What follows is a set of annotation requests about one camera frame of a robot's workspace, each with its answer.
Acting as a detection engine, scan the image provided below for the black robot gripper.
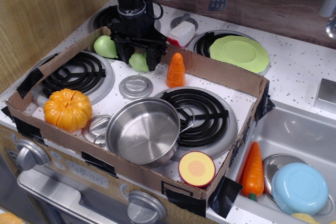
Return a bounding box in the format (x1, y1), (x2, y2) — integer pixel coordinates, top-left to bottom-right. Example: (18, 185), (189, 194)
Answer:
(107, 8), (167, 71)

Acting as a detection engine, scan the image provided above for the light green toy broccoli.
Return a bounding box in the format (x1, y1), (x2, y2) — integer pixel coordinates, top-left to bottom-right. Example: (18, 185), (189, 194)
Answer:
(129, 53), (149, 72)

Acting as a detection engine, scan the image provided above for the stainless steel pot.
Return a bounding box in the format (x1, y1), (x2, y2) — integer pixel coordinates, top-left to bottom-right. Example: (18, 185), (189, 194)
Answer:
(101, 97), (190, 168)

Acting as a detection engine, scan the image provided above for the silver centre stove knob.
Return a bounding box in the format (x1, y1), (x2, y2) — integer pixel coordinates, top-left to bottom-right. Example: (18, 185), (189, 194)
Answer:
(119, 75), (153, 100)

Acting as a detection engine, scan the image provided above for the silver stove knob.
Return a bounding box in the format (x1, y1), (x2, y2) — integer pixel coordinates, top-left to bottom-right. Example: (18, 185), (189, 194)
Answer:
(82, 115), (112, 147)
(170, 13), (198, 30)
(119, 75), (153, 100)

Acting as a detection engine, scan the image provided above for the light green toy pear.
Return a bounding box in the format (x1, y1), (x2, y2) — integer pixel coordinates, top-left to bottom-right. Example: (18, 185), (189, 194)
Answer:
(93, 35), (118, 59)

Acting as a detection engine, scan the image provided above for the orange toy carrot piece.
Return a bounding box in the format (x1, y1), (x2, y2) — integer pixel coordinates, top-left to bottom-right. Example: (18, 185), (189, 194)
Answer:
(166, 52), (185, 88)

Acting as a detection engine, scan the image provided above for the red white toy food piece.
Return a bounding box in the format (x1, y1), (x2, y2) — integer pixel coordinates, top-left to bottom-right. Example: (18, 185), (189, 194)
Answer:
(167, 21), (196, 48)

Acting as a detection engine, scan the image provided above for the front left black burner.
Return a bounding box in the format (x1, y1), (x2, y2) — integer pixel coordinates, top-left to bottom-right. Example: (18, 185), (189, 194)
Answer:
(39, 51), (113, 99)

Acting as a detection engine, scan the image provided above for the silver rear stove knob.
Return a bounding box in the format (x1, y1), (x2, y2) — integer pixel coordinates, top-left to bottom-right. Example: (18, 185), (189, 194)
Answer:
(170, 13), (198, 30)

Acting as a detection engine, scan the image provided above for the rear right black burner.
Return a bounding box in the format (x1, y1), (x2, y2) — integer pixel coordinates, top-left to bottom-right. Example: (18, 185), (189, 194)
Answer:
(196, 32), (241, 58)

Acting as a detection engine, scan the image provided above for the silver front stove knob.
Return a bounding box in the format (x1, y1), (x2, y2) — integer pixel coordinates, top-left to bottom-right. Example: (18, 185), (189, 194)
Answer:
(82, 115), (112, 147)

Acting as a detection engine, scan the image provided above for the orange toy pumpkin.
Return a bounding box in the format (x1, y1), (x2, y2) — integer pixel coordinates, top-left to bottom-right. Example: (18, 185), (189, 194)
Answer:
(43, 88), (92, 133)

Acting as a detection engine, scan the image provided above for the front right black burner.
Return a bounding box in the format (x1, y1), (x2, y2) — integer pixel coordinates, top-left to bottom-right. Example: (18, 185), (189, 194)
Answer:
(159, 88), (229, 148)

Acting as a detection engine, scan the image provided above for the light green plastic plate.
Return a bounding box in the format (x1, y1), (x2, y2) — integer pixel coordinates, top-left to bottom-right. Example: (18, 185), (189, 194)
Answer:
(209, 36), (270, 73)

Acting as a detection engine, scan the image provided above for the brown cardboard fence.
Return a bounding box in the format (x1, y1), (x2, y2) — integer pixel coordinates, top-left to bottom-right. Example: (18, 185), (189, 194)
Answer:
(7, 26), (269, 200)

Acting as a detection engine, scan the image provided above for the halved toy peach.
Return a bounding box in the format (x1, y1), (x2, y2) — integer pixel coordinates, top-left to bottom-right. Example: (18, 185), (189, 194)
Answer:
(178, 151), (216, 188)

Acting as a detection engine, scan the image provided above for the left silver oven knob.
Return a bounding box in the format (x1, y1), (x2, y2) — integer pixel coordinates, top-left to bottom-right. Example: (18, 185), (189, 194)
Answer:
(16, 139), (50, 170)

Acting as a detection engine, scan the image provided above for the silver oven knob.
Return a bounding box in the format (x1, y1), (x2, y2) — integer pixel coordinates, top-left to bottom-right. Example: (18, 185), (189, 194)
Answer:
(16, 139), (50, 170)
(127, 190), (167, 224)

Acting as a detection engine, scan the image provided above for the right silver oven knob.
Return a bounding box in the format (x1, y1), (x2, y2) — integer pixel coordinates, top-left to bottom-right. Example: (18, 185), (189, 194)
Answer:
(127, 190), (167, 224)

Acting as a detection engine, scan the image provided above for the steel lid in sink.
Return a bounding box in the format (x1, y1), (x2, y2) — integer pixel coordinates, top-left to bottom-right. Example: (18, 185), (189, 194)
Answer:
(262, 154), (329, 213)

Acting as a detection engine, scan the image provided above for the orange toy carrot in sink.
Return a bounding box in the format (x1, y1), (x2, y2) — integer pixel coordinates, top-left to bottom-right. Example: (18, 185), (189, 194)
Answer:
(241, 142), (264, 201)

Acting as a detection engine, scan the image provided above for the silver faucet base block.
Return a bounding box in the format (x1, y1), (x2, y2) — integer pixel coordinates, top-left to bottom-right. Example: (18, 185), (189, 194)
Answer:
(313, 78), (336, 114)

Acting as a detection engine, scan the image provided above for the silver faucet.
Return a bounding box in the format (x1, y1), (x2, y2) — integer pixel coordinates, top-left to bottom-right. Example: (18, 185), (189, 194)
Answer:
(319, 0), (335, 39)

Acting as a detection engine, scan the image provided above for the light blue plastic bowl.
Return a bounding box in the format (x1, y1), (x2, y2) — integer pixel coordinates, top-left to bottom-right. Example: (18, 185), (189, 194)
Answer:
(271, 163), (329, 215)

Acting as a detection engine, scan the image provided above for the orange object bottom left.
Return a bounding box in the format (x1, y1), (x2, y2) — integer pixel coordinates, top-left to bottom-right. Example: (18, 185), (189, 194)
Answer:
(0, 212), (23, 224)

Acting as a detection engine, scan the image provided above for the yellow toy in sink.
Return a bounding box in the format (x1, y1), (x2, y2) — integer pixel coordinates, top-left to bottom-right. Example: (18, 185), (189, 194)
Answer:
(291, 213), (320, 224)

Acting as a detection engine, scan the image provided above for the silver oven door handle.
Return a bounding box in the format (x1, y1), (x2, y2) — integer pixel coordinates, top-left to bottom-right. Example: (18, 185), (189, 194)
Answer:
(17, 169), (120, 223)

